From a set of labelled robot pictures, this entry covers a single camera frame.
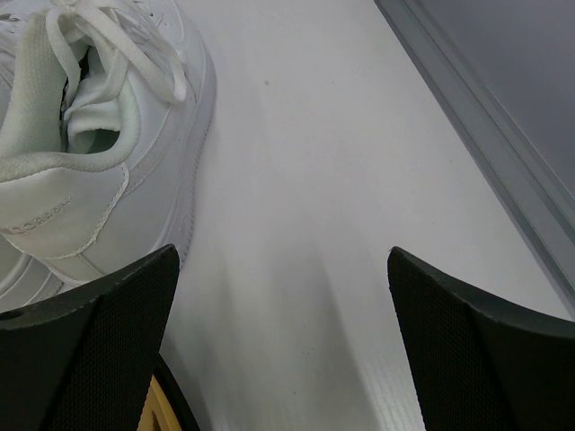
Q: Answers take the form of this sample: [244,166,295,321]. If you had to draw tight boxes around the right gold loafer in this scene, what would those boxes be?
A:
[137,356,200,431]

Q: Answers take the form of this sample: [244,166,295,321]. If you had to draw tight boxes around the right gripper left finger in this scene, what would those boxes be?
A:
[1,245,180,430]

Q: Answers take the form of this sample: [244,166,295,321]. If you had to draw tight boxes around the right aluminium floor rail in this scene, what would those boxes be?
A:
[377,1,574,298]

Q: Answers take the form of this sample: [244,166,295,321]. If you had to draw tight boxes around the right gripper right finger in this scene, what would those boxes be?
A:
[387,247,574,430]

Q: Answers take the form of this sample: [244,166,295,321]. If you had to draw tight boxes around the right white sneaker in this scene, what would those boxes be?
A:
[1,1,217,311]

